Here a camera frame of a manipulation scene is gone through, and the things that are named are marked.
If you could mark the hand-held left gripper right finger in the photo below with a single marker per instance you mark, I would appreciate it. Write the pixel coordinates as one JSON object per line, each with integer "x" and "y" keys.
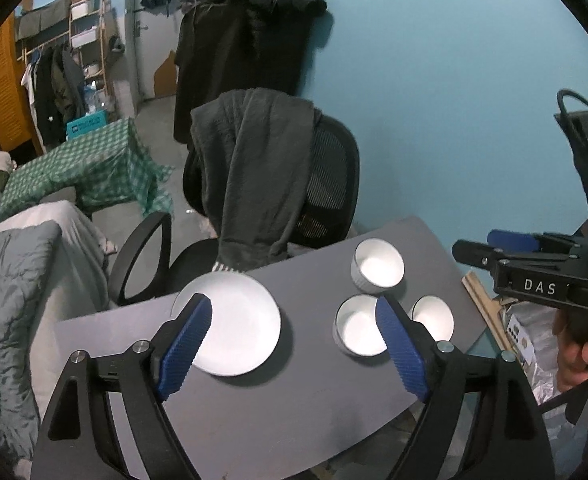
{"x": 401, "y": 350}

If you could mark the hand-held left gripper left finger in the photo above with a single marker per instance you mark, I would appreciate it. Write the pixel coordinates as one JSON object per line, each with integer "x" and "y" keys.
{"x": 186, "y": 345}

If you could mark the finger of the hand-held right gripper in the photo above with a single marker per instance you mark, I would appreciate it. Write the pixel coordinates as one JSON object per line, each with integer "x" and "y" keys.
{"x": 514, "y": 240}
{"x": 474, "y": 255}

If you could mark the white bowl dark rim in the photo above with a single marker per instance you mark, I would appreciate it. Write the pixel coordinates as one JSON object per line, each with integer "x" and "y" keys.
{"x": 434, "y": 320}
{"x": 379, "y": 265}
{"x": 359, "y": 330}

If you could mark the white round plate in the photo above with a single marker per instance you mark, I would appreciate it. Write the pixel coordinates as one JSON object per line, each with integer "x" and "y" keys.
{"x": 244, "y": 320}

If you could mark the person's right hand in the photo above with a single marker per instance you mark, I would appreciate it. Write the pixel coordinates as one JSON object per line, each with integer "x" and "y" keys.
{"x": 569, "y": 357}

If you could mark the wooden board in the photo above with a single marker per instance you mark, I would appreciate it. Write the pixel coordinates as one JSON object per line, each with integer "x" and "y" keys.
{"x": 479, "y": 295}

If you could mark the silver plastic sheet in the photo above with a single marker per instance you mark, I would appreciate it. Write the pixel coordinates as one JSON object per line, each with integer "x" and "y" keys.
{"x": 536, "y": 355}

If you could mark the white duvet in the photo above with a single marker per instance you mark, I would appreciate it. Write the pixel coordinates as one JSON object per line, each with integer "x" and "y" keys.
{"x": 68, "y": 260}

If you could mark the black mesh office chair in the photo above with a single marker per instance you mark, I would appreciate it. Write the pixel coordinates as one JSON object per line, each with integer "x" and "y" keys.
{"x": 329, "y": 185}

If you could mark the grey quilted duvet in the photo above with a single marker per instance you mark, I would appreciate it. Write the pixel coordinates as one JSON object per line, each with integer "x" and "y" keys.
{"x": 3, "y": 310}

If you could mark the dark grey fleece blanket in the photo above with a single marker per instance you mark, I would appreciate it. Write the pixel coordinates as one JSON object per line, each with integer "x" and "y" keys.
{"x": 254, "y": 170}

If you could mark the green checkered cloth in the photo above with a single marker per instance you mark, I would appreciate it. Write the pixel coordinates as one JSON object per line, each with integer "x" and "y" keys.
{"x": 88, "y": 165}

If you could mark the blue plastic crate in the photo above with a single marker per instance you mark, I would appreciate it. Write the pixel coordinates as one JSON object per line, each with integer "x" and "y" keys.
{"x": 87, "y": 126}

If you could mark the hanging dark clothes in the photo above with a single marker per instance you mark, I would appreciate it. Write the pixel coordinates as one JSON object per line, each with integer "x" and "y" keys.
{"x": 53, "y": 90}

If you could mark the black hanging coat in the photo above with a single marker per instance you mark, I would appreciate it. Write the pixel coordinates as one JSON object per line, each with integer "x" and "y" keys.
{"x": 244, "y": 50}

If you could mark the wooden louvred wardrobe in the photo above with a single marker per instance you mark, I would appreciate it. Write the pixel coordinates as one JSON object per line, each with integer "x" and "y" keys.
{"x": 3, "y": 90}

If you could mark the wooden shelf unit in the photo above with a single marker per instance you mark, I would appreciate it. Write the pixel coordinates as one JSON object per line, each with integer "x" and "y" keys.
{"x": 91, "y": 35}

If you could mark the grey fabric storage boxes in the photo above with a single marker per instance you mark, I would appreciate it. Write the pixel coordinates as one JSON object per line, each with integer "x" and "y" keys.
{"x": 46, "y": 17}

